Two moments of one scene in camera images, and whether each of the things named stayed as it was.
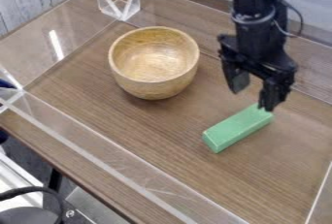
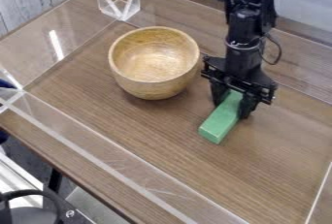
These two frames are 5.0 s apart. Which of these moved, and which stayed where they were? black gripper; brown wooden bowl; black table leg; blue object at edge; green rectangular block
Moved: green rectangular block; black gripper
Stayed: black table leg; brown wooden bowl; blue object at edge
